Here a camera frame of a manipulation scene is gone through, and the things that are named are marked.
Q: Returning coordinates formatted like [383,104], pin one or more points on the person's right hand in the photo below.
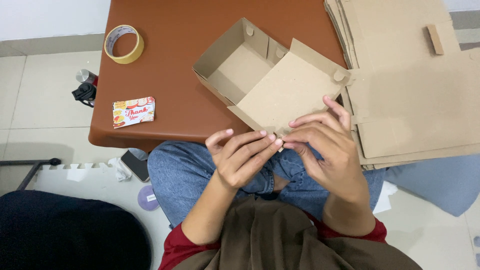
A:
[330,165]

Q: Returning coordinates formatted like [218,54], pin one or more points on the person's left hand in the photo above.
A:
[240,165]

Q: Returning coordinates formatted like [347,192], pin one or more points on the brown cardboard box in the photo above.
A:
[262,82]

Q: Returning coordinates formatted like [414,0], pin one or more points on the smartphone with dark screen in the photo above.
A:
[135,165]

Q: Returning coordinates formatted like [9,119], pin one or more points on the blue grey cloth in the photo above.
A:
[438,183]

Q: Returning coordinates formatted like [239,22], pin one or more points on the stack of flat cardboard sheets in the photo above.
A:
[408,82]

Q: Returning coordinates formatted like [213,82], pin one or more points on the brown low table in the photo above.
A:
[168,75]

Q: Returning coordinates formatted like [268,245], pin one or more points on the stack of printed cards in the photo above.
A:
[133,111]

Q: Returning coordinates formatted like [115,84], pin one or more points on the crumpled white tissue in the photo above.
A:
[119,169]

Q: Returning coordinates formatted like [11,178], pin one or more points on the white foam puzzle mat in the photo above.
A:
[112,187]

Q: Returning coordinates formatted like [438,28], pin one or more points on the small cardboard strip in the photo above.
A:
[435,39]

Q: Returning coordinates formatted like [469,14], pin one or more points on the roll of yellow tape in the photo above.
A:
[123,44]

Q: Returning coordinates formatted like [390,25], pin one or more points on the black and silver bottle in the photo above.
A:
[86,88]

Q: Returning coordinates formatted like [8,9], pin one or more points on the dark blue cushion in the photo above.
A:
[71,232]

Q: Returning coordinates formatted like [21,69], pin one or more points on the black metal stand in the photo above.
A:
[32,170]

